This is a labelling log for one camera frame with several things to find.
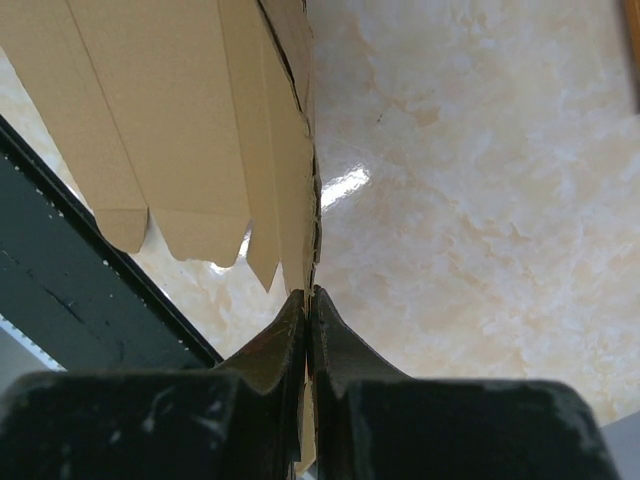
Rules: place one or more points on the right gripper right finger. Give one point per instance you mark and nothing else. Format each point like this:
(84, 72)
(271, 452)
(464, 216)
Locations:
(375, 422)

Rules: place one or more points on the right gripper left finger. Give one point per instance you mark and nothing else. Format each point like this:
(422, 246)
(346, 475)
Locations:
(238, 420)

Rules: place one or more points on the brown cardboard box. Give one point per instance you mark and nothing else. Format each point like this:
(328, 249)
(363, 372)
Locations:
(197, 115)

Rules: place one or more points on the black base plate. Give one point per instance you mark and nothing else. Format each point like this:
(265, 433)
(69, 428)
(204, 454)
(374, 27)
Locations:
(83, 302)

